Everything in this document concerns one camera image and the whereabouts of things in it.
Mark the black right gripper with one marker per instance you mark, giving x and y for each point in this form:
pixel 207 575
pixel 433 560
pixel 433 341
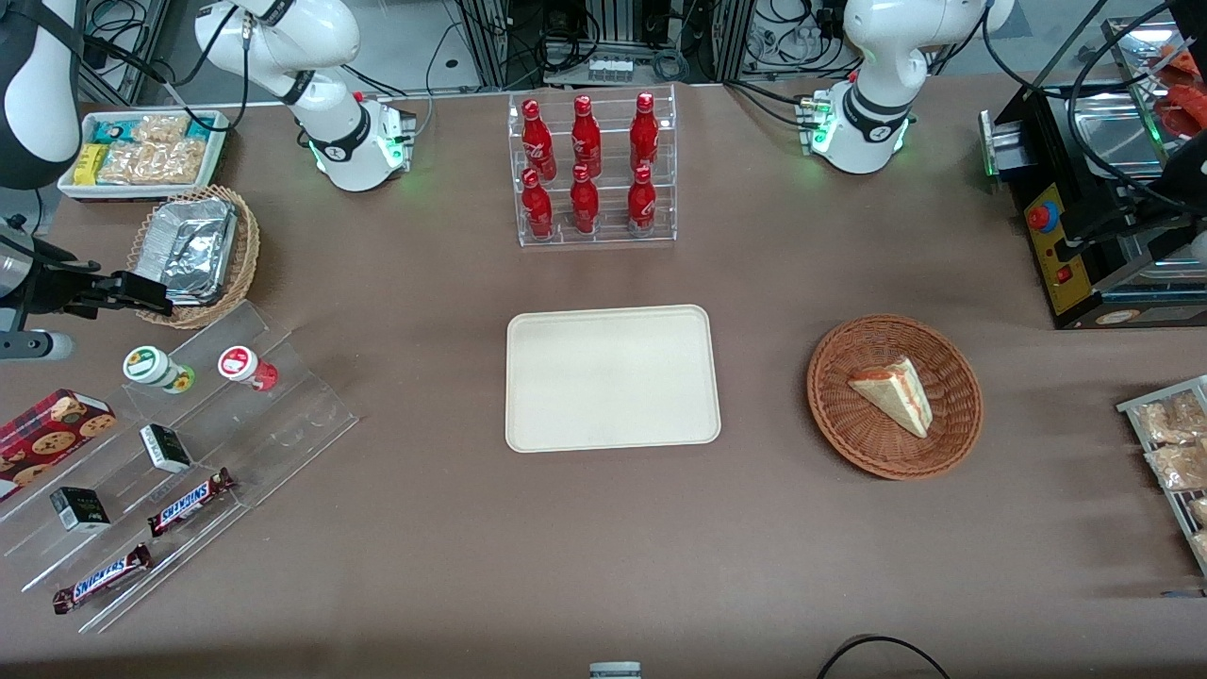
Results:
pixel 49 283

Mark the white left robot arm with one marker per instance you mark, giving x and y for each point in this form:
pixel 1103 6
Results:
pixel 872 57

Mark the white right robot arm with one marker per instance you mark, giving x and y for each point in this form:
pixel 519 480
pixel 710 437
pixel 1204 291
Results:
pixel 321 38

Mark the silver foil tray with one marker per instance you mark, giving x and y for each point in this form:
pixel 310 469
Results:
pixel 193 245

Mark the red gum bottle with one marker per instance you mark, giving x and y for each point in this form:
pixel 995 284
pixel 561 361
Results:
pixel 243 367

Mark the beige plastic tray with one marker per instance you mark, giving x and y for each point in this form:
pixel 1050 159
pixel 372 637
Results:
pixel 613 377

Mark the white snack bin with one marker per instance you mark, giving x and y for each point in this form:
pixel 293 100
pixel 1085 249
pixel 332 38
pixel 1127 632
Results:
pixel 71 189

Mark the oval tan wicker basket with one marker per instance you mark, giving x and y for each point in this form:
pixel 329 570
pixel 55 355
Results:
pixel 247 255

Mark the clear bag of crackers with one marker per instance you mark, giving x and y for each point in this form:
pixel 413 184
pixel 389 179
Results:
pixel 160 127
pixel 151 163

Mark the yellow snack pack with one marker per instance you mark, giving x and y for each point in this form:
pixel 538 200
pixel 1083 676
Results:
pixel 90 165

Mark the teal snack pack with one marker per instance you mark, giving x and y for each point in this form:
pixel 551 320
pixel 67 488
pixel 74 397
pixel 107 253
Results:
pixel 115 130
pixel 200 129

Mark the small black box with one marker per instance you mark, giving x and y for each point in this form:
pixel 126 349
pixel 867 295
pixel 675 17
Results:
pixel 166 449
pixel 80 509

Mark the red plaid cookie box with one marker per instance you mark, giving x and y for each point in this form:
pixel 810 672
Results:
pixel 47 438

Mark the clear acrylic stepped stand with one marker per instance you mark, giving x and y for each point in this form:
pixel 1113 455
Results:
pixel 273 424

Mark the brown Snickers bar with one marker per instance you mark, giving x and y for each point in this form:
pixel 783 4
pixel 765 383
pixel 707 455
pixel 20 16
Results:
pixel 102 578
pixel 189 503

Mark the red cola bottle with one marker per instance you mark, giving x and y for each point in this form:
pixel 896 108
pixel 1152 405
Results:
pixel 641 201
pixel 537 207
pixel 586 137
pixel 584 203
pixel 644 132
pixel 537 137

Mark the clear acrylic bottle rack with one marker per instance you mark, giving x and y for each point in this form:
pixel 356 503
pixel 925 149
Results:
pixel 608 236

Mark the white power strip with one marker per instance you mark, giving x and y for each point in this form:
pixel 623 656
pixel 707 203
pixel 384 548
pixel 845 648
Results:
pixel 610 68

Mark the small grey device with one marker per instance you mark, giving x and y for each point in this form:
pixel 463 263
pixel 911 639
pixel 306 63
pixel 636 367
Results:
pixel 615 670

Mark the round brown wicker basket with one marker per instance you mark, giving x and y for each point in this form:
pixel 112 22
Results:
pixel 868 443

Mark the wrapped triangle sandwich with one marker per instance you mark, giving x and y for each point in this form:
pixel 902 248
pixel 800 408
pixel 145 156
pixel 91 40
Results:
pixel 896 396

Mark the black sealing machine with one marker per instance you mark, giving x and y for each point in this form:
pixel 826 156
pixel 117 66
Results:
pixel 1084 255

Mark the clear bag of snacks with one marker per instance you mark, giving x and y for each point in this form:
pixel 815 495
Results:
pixel 1179 467
pixel 1169 420

